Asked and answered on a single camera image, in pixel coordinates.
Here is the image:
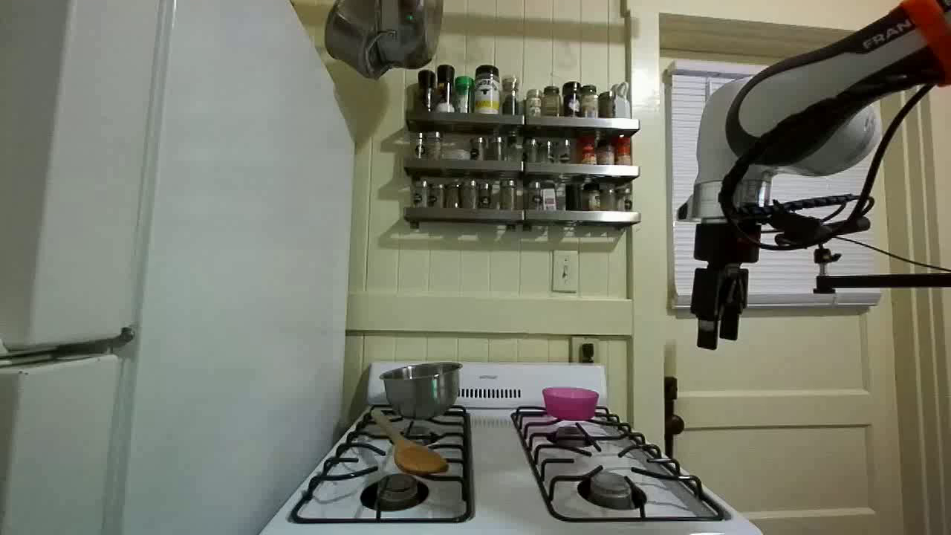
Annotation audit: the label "thin camera cable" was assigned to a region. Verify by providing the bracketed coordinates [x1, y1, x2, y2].
[837, 236, 951, 274]

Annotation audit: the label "white gas stove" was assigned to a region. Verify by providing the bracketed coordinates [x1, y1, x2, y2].
[262, 359, 766, 535]

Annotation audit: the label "large yellow label jar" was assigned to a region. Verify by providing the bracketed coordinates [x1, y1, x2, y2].
[473, 62, 506, 117]

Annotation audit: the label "hanging metal pot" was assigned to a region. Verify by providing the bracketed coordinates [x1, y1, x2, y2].
[322, 0, 445, 81]

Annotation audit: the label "stainless steel pot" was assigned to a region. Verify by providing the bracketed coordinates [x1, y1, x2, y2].
[377, 359, 467, 420]

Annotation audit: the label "grey stove burner cap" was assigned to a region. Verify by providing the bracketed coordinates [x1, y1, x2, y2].
[583, 467, 638, 512]
[377, 472, 432, 512]

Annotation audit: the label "grey refrigerator door handle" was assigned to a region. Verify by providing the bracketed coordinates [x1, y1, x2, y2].
[0, 323, 136, 371]

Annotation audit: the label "orange strap on arm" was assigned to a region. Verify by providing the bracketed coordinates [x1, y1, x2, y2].
[901, 0, 951, 53]

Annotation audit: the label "pink plastic bowl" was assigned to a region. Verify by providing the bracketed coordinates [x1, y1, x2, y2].
[542, 384, 603, 421]

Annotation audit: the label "white window blind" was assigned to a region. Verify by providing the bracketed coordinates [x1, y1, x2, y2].
[667, 59, 886, 311]

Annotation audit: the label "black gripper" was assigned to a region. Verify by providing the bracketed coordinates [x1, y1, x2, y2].
[690, 219, 763, 354]

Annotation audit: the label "black stove burner grate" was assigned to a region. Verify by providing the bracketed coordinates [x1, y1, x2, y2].
[289, 401, 475, 527]
[512, 405, 730, 527]

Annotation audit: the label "cream panelled door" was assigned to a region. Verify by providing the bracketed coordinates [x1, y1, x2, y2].
[661, 295, 910, 535]

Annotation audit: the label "wooden spoon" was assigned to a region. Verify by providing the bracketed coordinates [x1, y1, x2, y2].
[368, 406, 453, 478]

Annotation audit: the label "black cap white bottle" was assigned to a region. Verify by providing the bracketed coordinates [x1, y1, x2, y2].
[435, 62, 457, 117]

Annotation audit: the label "metal spice rack shelf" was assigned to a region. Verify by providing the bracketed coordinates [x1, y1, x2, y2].
[404, 111, 643, 136]
[402, 158, 643, 181]
[402, 201, 643, 228]

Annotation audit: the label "white refrigerator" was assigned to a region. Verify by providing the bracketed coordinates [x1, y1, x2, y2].
[0, 0, 357, 535]

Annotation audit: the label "black door knob plate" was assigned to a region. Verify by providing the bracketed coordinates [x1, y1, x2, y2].
[662, 375, 687, 461]

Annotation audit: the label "cream wall outlet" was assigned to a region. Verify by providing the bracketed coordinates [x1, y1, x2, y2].
[549, 247, 579, 298]

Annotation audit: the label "black camera boom stand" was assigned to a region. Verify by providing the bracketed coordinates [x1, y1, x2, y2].
[812, 244, 951, 298]

